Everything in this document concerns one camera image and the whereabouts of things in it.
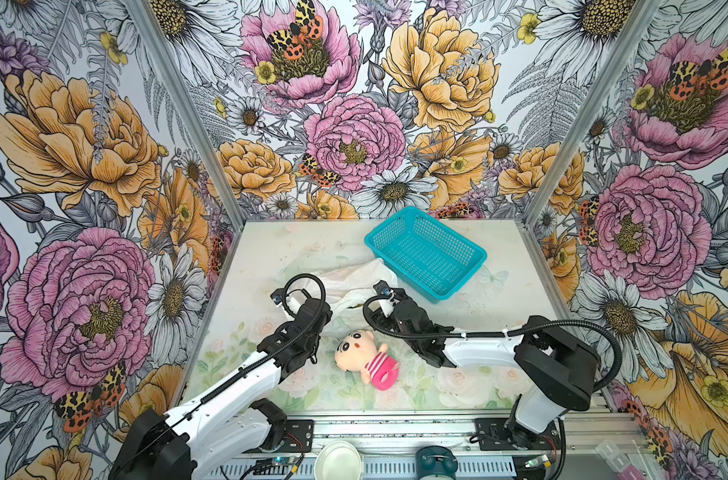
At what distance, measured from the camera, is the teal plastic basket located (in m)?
1.07

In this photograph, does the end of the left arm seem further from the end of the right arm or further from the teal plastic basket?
the teal plastic basket

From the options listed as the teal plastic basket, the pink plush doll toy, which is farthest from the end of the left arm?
the teal plastic basket

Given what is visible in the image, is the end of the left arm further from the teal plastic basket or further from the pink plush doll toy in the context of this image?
the teal plastic basket
